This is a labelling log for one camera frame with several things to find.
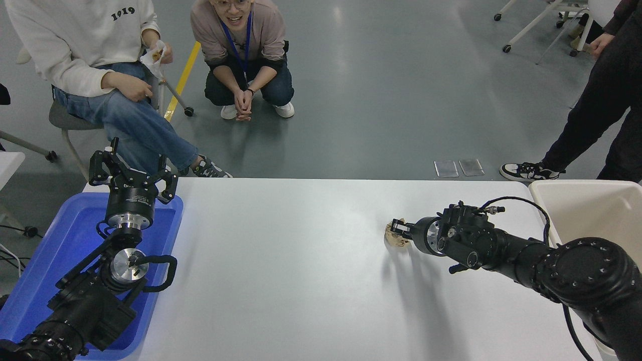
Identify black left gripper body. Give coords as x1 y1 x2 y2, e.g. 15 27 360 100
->
104 172 158 217

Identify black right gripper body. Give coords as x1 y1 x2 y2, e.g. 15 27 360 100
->
411 217 438 256

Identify tan paper ball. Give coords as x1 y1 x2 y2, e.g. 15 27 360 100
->
384 218 413 248

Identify white food wrapper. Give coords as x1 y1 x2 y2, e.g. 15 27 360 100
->
139 40 167 80

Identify seated person's right hand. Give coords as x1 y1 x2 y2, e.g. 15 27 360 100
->
102 72 153 103

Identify seated person's left hand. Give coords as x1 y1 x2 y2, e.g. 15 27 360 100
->
152 43 174 65

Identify standing person's hand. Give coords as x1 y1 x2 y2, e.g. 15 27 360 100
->
589 33 615 59

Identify seated person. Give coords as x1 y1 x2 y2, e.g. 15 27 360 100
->
4 0 234 178

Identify grey caster leg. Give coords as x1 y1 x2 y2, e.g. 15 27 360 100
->
0 131 57 162

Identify grey wheeled chair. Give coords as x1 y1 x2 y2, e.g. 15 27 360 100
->
15 38 195 181

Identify blue plastic tray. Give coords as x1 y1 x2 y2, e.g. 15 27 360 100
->
0 192 184 361

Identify large pale bin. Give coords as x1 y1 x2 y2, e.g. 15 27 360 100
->
529 179 642 359

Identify crouching person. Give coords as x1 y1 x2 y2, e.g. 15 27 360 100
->
190 0 295 122

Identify standing person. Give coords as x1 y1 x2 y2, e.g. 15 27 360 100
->
499 0 642 182

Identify person with tan shoes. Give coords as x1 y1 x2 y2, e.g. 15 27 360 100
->
568 13 605 57

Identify black floor cable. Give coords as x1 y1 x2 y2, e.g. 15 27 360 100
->
0 224 39 271

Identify white wheeled frame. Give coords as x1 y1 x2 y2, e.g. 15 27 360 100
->
493 0 592 66

